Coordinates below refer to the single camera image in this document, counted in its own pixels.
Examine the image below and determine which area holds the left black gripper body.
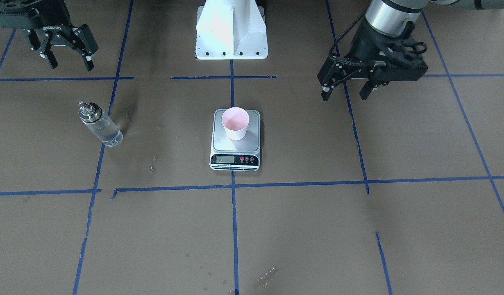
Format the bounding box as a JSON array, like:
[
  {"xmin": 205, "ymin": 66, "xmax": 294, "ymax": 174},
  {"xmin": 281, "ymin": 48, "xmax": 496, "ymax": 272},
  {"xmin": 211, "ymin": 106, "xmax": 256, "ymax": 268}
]
[{"xmin": 329, "ymin": 18, "xmax": 404, "ymax": 84}]

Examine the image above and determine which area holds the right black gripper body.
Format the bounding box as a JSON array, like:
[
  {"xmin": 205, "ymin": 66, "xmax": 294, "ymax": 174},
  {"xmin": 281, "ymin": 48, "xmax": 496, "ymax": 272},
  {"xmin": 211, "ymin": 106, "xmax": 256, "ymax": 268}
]
[{"xmin": 14, "ymin": 0, "xmax": 86, "ymax": 49}]

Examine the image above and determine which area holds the clear glass sauce bottle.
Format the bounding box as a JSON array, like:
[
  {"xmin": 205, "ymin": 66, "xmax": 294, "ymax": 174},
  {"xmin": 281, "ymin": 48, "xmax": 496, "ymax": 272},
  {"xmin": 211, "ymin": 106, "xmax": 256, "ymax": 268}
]
[{"xmin": 78, "ymin": 100, "xmax": 123, "ymax": 146}]

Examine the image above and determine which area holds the pink paper cup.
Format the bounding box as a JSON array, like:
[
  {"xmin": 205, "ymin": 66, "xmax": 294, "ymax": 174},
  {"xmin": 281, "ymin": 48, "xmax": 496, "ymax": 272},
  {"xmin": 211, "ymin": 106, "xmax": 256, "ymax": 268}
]
[{"xmin": 221, "ymin": 107, "xmax": 250, "ymax": 141}]

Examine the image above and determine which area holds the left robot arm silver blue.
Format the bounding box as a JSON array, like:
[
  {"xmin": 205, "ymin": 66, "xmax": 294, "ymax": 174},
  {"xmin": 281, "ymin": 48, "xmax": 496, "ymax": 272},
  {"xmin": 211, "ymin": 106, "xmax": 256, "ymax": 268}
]
[{"xmin": 318, "ymin": 0, "xmax": 428, "ymax": 101}]

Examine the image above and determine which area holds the digital kitchen scale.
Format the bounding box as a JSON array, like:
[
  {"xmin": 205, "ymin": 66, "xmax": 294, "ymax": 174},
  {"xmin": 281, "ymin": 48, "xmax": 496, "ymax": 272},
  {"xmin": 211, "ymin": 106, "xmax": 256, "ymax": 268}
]
[{"xmin": 209, "ymin": 109, "xmax": 261, "ymax": 171}]

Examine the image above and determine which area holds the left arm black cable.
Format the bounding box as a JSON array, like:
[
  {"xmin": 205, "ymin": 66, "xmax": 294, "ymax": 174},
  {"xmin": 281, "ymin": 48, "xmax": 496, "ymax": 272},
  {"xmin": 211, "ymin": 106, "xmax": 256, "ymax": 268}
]
[{"xmin": 329, "ymin": 8, "xmax": 369, "ymax": 62}]

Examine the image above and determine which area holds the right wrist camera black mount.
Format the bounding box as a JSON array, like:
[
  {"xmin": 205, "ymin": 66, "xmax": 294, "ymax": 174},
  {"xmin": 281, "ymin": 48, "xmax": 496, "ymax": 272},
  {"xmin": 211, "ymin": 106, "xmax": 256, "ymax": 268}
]
[{"xmin": 0, "ymin": 0, "xmax": 41, "ymax": 29}]

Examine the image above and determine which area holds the white pedestal column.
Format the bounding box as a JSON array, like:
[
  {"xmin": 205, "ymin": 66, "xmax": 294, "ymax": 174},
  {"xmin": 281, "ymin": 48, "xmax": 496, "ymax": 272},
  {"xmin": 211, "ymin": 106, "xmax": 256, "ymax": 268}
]
[{"xmin": 195, "ymin": 0, "xmax": 269, "ymax": 60}]

